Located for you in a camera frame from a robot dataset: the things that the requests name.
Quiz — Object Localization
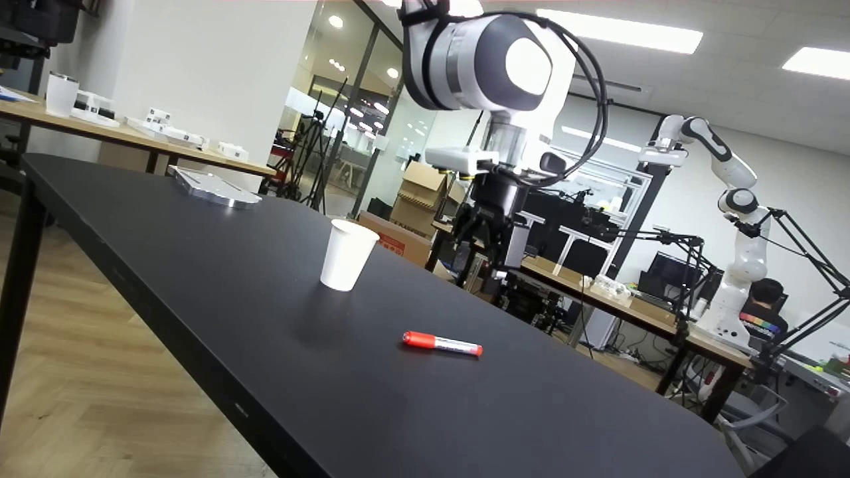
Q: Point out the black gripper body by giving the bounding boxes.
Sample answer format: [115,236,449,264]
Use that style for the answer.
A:
[472,166,537,229]

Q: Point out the red and white marker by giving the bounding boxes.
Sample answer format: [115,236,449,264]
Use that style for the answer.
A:
[399,329,488,361]

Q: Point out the white paper cup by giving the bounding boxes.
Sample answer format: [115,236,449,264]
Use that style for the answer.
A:
[315,217,383,296]

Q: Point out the tall cardboard box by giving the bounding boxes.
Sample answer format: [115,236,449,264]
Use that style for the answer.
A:
[391,160,457,239]

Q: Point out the low cardboard box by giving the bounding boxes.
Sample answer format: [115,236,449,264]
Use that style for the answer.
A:
[357,210,438,272]

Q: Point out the long wooden desk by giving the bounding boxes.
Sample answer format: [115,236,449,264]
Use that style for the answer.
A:
[430,220,756,426]

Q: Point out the black ceiling vent slot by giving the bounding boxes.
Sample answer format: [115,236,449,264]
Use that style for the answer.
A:
[601,75,646,97]

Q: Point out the black tripod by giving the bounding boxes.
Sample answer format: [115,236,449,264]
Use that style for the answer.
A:
[279,77,357,212]

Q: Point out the small ceiling light panel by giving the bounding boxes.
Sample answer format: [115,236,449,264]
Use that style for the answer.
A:
[447,0,488,25]

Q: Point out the long ceiling light panel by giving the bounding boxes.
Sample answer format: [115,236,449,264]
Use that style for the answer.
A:
[533,5,707,58]

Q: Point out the black device rainbow stripes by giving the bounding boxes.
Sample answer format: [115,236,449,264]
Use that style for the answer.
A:
[735,276,800,357]

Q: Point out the white flat parts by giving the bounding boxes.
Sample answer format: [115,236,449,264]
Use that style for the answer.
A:
[125,107,212,151]

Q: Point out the cut-off ceiling light panel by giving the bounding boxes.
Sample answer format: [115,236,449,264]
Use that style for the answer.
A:
[782,45,850,85]

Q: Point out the light wooden table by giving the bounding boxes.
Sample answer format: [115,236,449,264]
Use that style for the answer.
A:
[0,90,282,200]

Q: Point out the white small box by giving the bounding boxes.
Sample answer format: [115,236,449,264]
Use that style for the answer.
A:
[72,89,121,125]

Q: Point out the white plastic container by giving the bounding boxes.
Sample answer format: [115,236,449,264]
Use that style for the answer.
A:
[46,73,83,121]

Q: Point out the black monitor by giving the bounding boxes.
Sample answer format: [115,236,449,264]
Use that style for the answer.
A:
[0,0,87,49]

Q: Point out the white metal shelf frame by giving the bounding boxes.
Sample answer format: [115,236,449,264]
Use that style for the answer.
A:
[528,130,665,272]

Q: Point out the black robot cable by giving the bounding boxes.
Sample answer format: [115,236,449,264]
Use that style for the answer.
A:
[481,8,614,184]

